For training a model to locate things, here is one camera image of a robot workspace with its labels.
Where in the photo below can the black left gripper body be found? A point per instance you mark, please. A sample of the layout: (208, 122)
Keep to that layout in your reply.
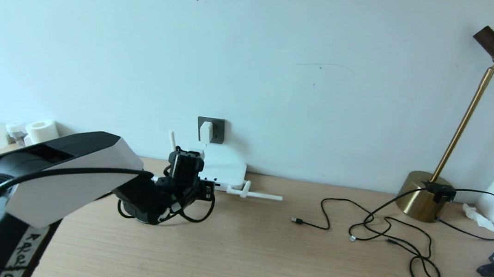
(185, 171)

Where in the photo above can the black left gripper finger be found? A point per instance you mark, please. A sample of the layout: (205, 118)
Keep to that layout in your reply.
(194, 154)
(178, 150)

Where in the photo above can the white power adapter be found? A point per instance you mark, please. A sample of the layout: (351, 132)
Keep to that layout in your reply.
(206, 132)

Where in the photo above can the white router with antennas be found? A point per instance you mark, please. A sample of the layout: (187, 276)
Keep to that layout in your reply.
(225, 164)

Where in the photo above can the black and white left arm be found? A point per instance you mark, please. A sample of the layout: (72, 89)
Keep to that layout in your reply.
(65, 178)

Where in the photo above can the white toilet paper roll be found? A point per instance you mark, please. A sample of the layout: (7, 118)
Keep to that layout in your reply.
(43, 131)

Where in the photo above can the brass desk lamp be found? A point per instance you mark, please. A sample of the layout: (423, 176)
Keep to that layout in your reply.
(416, 199)

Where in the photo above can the crumpled white tissue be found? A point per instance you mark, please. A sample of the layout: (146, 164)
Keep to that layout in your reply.
(480, 217)

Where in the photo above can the grey wall socket plate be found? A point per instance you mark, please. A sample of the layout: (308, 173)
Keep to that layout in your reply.
(219, 130)

